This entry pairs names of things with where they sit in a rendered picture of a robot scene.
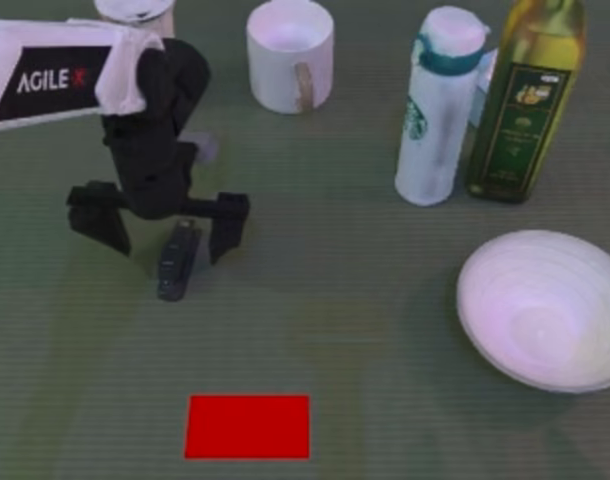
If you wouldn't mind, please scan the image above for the small black stapler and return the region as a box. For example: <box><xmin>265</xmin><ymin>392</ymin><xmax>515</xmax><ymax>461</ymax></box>
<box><xmin>156</xmin><ymin>218</ymin><xmax>202</xmax><ymax>303</ymax></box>

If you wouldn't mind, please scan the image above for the red rectangle marker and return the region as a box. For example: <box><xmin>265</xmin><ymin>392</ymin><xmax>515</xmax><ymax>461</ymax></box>
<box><xmin>184</xmin><ymin>394</ymin><xmax>312</xmax><ymax>460</ymax></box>

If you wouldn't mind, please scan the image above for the white cup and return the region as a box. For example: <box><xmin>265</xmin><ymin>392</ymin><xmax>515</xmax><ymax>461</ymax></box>
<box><xmin>93</xmin><ymin>0</ymin><xmax>177</xmax><ymax>40</ymax></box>

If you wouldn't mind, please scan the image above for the white ceramic mug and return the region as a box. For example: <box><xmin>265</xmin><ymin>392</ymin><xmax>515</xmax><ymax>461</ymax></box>
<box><xmin>245</xmin><ymin>0</ymin><xmax>336</xmax><ymax>116</ymax></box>

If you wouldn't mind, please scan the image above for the white Starbucks tumbler teal band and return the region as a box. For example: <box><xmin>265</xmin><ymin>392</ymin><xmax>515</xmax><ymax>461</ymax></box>
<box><xmin>394</xmin><ymin>5</ymin><xmax>488</xmax><ymax>208</ymax></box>

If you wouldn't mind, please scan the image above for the white ribbed bowl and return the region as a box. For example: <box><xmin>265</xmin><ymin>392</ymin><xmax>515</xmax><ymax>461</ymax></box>
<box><xmin>456</xmin><ymin>229</ymin><xmax>610</xmax><ymax>395</ymax></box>

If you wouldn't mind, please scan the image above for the green olive oil bottle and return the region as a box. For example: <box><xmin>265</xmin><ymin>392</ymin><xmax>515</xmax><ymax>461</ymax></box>
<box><xmin>465</xmin><ymin>0</ymin><xmax>588</xmax><ymax>204</ymax></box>

